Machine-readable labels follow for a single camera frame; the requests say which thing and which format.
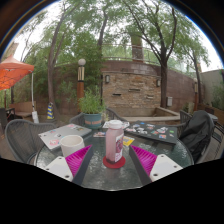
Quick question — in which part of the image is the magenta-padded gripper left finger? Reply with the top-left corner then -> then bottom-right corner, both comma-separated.
43,144 -> 95,186

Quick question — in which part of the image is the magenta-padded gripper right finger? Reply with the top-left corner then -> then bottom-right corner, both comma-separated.
129,144 -> 184,186

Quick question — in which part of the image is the pink drink bottle white cap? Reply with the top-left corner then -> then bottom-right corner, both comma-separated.
105,119 -> 125,164

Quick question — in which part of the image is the white textured cup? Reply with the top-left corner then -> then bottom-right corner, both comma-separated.
59,134 -> 86,158

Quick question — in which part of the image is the black laptop with stickers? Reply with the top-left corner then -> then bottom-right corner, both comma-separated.
124,120 -> 179,145

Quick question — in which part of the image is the silver laptop with stickers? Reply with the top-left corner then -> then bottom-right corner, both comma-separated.
37,123 -> 93,151

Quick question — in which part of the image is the flat round red coaster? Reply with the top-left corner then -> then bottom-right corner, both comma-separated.
102,155 -> 127,170

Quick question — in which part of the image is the white sticker sheet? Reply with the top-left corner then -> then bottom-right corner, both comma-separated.
102,120 -> 130,130

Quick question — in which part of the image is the blue yellow striped cone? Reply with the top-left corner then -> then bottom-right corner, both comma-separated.
46,102 -> 55,120

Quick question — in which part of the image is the potted plant in teal pot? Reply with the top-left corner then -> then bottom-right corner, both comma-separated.
78,88 -> 108,130

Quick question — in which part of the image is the black jacket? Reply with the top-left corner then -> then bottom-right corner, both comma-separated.
178,110 -> 215,163

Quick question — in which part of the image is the grey wicker chair under jacket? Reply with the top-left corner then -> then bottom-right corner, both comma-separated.
178,109 -> 224,164

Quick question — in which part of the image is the tall green tree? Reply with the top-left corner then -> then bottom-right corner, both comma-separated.
23,0 -> 111,118
119,0 -> 211,108

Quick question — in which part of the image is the orange canopy on white pole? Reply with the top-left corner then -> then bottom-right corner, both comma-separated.
0,54 -> 39,124

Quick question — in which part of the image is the wooden lamp post with globe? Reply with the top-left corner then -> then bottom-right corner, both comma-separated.
77,58 -> 87,101

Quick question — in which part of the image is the slim wooden lamp post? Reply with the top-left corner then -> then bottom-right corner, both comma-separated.
193,77 -> 200,111

